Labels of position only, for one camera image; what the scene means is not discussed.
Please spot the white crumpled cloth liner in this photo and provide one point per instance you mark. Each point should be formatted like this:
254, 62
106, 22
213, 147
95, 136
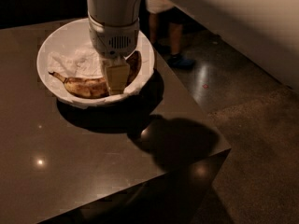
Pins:
86, 63

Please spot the white round bowl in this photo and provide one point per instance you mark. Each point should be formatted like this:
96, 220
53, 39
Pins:
67, 41

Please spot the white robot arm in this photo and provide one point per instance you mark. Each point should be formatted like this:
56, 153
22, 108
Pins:
114, 12

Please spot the ripe spotted yellow banana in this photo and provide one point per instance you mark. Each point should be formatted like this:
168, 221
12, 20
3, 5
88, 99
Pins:
94, 88

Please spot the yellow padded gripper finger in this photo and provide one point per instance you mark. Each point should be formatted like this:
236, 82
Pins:
116, 72

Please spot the person standing in background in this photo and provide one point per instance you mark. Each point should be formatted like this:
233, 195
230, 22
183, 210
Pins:
172, 17

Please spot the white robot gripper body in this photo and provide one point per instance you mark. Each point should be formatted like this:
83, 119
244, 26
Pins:
113, 38

